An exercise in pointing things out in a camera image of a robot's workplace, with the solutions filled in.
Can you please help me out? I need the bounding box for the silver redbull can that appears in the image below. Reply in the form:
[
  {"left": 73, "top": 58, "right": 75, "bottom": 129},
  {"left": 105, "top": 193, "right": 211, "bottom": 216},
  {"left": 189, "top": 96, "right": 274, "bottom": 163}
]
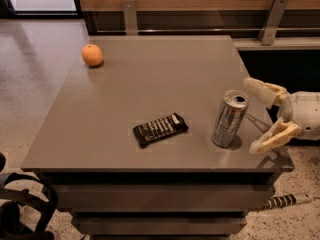
[{"left": 211, "top": 90, "right": 249, "bottom": 148}]

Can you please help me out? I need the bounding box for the orange fruit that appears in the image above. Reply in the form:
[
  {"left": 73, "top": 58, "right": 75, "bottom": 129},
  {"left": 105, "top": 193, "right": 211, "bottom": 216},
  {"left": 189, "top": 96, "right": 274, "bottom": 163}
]
[{"left": 81, "top": 44, "right": 103, "bottom": 67}]

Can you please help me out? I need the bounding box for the striped cable on floor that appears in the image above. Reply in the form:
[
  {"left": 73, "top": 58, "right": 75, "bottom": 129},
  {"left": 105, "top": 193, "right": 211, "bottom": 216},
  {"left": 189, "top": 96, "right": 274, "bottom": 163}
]
[{"left": 263, "top": 192, "right": 315, "bottom": 211}]

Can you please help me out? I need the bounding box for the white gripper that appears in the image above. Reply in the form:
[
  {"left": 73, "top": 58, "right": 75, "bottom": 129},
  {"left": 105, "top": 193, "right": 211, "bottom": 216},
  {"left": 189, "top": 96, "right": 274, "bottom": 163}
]
[{"left": 243, "top": 77, "right": 320, "bottom": 154}]

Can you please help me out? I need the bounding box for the black chocolate bar wrapper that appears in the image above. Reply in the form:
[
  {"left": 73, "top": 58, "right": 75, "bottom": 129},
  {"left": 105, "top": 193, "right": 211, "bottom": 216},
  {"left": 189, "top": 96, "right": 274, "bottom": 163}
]
[{"left": 133, "top": 113, "right": 189, "bottom": 148}]

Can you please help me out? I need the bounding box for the black chair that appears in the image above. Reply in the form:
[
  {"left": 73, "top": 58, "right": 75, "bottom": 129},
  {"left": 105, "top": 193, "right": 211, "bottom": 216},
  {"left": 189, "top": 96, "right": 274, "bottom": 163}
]
[{"left": 0, "top": 152, "right": 59, "bottom": 240}]

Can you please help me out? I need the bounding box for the left metal bracket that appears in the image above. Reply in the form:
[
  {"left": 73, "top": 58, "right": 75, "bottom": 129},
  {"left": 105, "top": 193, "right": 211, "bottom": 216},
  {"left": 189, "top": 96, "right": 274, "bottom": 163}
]
[{"left": 122, "top": 0, "right": 138, "bottom": 36}]

